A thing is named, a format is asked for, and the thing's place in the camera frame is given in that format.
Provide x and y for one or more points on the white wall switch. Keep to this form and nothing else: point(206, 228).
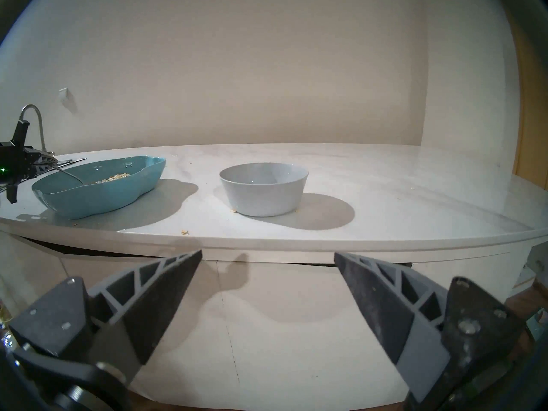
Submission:
point(64, 94)

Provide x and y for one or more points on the curved metal faucet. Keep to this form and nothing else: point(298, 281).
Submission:
point(41, 132)

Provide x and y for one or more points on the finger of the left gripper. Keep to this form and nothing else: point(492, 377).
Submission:
point(38, 168)
point(40, 156)

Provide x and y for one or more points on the small pale grey bowl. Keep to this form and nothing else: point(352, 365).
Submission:
point(263, 196)

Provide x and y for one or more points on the yellow wooden door frame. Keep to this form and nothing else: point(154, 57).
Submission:
point(533, 114)

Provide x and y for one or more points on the white counter cabinet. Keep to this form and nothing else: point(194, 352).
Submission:
point(278, 311)

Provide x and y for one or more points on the blue flower-shaped bowl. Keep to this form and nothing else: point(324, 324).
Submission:
point(98, 198)

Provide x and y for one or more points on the metal spoon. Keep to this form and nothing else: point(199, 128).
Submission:
point(70, 175)

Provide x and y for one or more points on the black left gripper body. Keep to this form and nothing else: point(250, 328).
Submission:
point(13, 162)

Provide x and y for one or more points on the large oat cereal pile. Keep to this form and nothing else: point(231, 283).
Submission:
point(113, 178)

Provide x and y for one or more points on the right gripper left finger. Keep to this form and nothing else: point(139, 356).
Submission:
point(128, 311)

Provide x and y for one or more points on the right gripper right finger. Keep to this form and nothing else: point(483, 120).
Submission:
point(411, 320)

